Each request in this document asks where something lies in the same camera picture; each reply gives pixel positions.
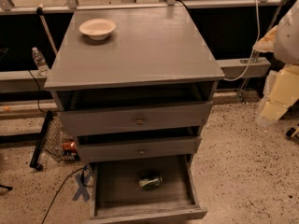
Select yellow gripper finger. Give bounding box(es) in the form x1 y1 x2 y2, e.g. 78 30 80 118
256 64 299 127
253 26 278 53

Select green soda can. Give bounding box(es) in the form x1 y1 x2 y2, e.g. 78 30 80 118
139 176 163 190

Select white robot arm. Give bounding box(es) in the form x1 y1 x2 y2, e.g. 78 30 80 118
253 0 299 126

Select grey top drawer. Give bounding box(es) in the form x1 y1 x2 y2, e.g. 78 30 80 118
59 102 212 136

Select grey wooden drawer cabinet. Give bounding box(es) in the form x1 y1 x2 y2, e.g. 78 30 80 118
43 6 225 165

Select grey middle drawer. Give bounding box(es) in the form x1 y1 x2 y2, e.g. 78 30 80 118
76 136 201 162

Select grey open bottom drawer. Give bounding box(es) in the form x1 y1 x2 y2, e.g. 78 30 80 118
82 156 207 224

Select black caster wheel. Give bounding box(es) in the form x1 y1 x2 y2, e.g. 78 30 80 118
286 126 299 139

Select white paper bowl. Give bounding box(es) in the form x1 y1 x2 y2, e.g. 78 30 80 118
79 19 116 41

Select orange object in basket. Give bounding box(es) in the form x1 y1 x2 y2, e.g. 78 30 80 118
62 141 77 153

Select blue tape cross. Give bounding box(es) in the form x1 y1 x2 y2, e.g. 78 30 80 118
73 174 91 202

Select clear plastic water bottle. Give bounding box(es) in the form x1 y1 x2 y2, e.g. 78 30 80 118
32 47 50 77

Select black bar on floor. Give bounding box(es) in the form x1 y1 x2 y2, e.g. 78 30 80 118
30 111 52 171

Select white cable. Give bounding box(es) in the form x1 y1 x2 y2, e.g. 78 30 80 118
222 0 262 82

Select black floor cable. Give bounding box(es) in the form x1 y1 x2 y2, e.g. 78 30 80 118
40 166 85 224

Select wire mesh basket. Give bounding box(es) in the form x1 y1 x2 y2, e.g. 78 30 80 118
43 117 78 161

